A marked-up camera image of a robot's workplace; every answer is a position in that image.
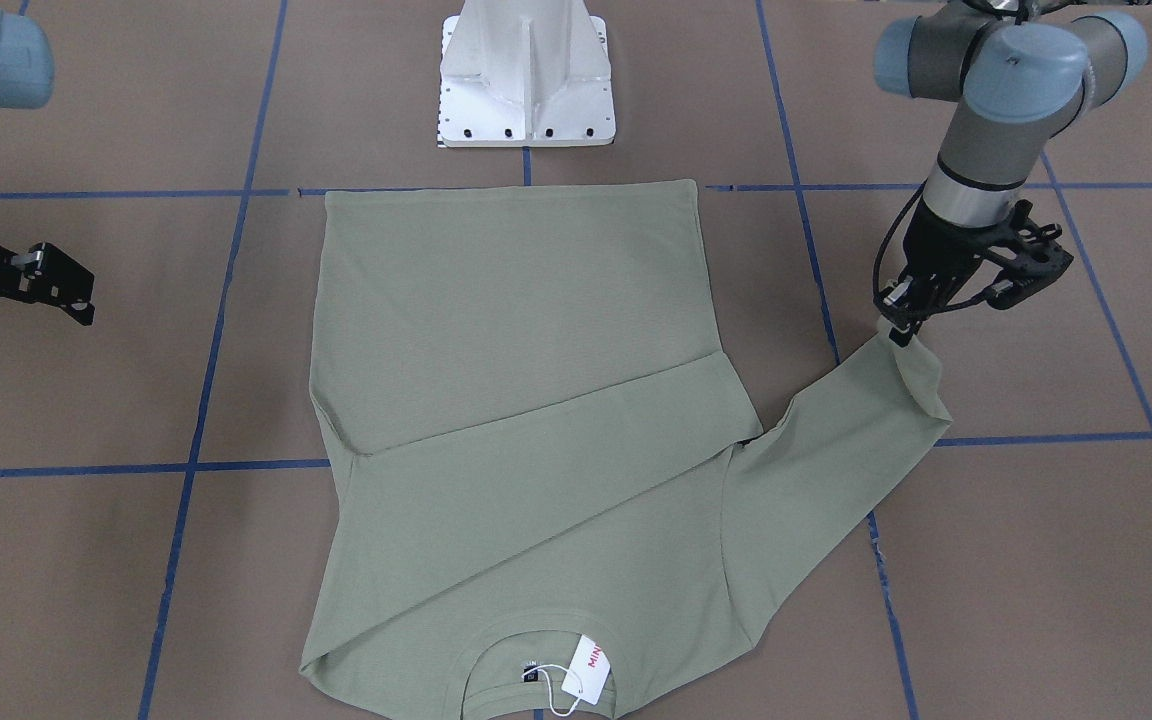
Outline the olive green long-sleeve shirt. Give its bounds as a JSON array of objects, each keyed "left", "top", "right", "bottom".
[{"left": 300, "top": 179, "right": 952, "bottom": 719}]

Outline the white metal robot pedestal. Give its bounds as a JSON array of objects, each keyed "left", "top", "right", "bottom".
[{"left": 435, "top": 1, "right": 617, "bottom": 149}]

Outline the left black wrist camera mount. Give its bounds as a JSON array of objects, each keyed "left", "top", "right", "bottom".
[{"left": 975, "top": 199, "right": 1074, "bottom": 310}]

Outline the white paper hang tag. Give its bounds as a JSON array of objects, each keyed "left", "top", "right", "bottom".
[{"left": 559, "top": 635, "right": 611, "bottom": 706}]

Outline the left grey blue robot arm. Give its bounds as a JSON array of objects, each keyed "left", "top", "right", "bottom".
[{"left": 873, "top": 1, "right": 1149, "bottom": 346}]

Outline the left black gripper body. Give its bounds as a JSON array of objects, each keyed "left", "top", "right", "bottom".
[{"left": 899, "top": 200, "right": 1011, "bottom": 313}]

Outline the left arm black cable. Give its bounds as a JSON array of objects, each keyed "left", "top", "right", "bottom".
[{"left": 872, "top": 180, "right": 996, "bottom": 311}]

